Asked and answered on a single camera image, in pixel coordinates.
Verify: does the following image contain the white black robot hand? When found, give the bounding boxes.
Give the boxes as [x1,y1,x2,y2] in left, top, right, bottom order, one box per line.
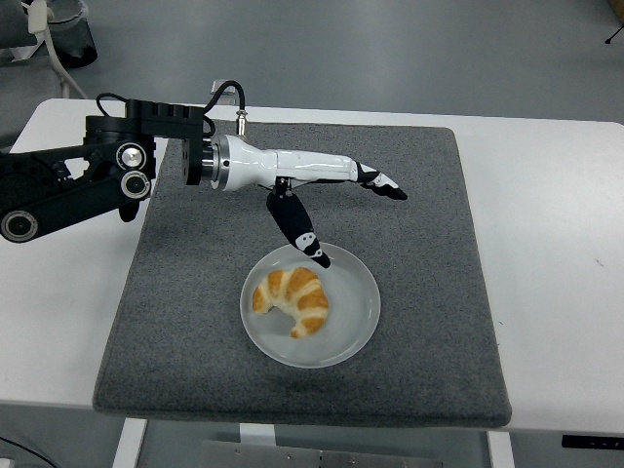
[224,136,409,271]

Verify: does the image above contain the golden croissant bread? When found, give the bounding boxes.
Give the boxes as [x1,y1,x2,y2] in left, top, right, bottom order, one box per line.
[251,266,331,340]

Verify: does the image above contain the pale grey round plate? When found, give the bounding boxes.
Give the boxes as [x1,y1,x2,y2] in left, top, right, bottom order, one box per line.
[239,243,382,370]

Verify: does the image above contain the silver floor socket box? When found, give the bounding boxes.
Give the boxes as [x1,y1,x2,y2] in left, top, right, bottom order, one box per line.
[210,79,245,106]

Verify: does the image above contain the grey felt mat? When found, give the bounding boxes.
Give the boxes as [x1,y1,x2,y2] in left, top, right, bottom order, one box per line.
[91,121,513,429]

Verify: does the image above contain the black trash bin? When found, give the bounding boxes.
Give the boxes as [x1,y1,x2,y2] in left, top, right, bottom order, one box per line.
[47,0,98,70]

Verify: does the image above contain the white table leg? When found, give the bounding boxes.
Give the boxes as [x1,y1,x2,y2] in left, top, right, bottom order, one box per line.
[111,416,149,468]
[487,431,514,468]

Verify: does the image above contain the black table control panel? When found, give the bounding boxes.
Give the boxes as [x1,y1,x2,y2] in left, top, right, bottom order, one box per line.
[561,433,624,450]

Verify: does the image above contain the white table bracket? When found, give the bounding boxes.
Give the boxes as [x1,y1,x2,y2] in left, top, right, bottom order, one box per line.
[238,422,278,448]

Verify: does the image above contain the white frame chair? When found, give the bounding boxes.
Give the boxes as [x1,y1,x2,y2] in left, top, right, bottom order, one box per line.
[0,0,90,100]

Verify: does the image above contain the black floor cable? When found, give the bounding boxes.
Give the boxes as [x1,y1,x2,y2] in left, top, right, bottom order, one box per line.
[0,435,56,468]

